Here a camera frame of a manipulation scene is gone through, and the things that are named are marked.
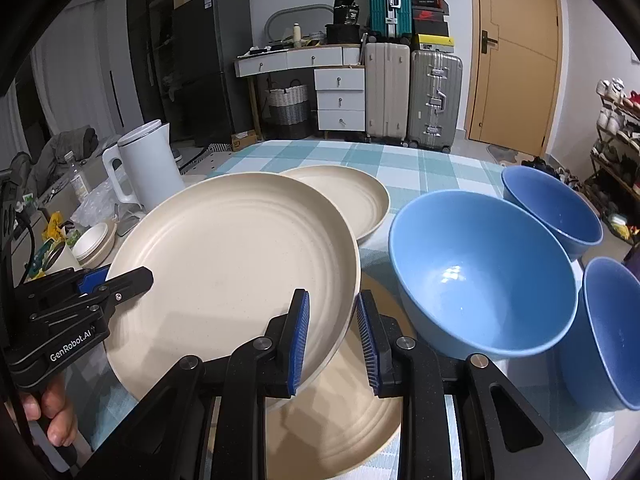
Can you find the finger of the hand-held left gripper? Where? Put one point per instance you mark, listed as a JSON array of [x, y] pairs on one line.
[[95, 278], [135, 282]]

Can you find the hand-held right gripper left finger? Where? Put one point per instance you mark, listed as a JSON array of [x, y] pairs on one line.
[[300, 340]]

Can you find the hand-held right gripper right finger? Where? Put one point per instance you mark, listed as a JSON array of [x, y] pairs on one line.
[[366, 345]]

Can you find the large cream plate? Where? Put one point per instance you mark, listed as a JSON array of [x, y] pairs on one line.
[[350, 200], [225, 270], [330, 420]]

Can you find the blue bowl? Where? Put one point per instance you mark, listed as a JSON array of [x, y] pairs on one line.
[[475, 270], [615, 335], [550, 205]]

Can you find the person's left hand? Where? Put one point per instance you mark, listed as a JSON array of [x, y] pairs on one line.
[[60, 415]]

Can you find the small cream bowl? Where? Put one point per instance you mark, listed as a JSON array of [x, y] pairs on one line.
[[92, 242]]

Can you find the white cup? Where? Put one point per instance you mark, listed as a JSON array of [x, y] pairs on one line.
[[62, 260]]

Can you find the yellow snack wrapper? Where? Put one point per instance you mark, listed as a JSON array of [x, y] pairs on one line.
[[54, 227]]

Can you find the clear plastic bottle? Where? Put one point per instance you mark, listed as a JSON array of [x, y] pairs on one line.
[[78, 182]]

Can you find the white electric kettle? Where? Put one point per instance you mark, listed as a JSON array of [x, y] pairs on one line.
[[150, 170]]

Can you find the grey jacket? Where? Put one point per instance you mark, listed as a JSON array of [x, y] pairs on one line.
[[65, 150]]

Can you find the small cardboard box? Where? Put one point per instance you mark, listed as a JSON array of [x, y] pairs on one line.
[[245, 141]]

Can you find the checked tablecloth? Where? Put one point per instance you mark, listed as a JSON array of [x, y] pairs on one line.
[[440, 170]]

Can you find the white wardrobe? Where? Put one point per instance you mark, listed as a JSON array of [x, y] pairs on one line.
[[85, 75]]

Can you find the woven laundry basket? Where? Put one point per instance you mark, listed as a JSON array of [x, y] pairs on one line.
[[289, 110]]

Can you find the dark grey fridge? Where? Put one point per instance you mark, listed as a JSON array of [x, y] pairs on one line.
[[212, 65]]

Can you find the grey doormat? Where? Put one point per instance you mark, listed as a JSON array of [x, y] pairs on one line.
[[502, 155]]

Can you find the dark tall cabinet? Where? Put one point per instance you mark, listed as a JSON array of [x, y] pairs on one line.
[[150, 45]]

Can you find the white dressing table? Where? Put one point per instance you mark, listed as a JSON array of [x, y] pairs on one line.
[[340, 95]]

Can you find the silver suitcase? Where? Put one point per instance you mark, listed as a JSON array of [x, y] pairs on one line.
[[434, 100]]

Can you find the beige suitcase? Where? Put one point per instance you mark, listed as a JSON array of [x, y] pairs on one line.
[[386, 90]]

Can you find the white trash bin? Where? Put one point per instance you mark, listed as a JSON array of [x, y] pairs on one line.
[[620, 225]]

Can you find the white bottle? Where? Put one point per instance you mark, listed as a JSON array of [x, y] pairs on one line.
[[297, 32]]

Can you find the oval grey mirror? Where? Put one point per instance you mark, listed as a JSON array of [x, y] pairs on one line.
[[272, 17]]

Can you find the yellow and black shoe box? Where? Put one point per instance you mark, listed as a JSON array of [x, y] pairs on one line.
[[432, 42]]

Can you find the wooden door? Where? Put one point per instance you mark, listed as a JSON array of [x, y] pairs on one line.
[[520, 60]]

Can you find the wooden shoe rack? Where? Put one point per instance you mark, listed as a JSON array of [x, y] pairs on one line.
[[620, 130]]

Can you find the black printed box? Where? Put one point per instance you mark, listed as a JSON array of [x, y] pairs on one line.
[[347, 10]]

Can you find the red shoe box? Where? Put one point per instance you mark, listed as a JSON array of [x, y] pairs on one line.
[[427, 15]]

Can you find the teal suitcase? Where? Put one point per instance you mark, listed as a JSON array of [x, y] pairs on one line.
[[387, 0]]

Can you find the flat black shoe box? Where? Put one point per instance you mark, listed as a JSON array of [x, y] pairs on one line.
[[426, 2]]

